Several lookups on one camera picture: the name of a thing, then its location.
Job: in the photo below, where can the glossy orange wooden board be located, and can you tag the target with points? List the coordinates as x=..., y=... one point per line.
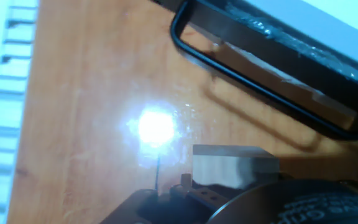
x=73, y=124

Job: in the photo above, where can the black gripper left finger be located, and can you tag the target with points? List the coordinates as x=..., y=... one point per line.
x=166, y=208

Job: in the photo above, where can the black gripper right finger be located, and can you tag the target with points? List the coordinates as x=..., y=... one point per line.
x=286, y=176

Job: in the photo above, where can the light wooden cube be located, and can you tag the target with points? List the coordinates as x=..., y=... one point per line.
x=222, y=168

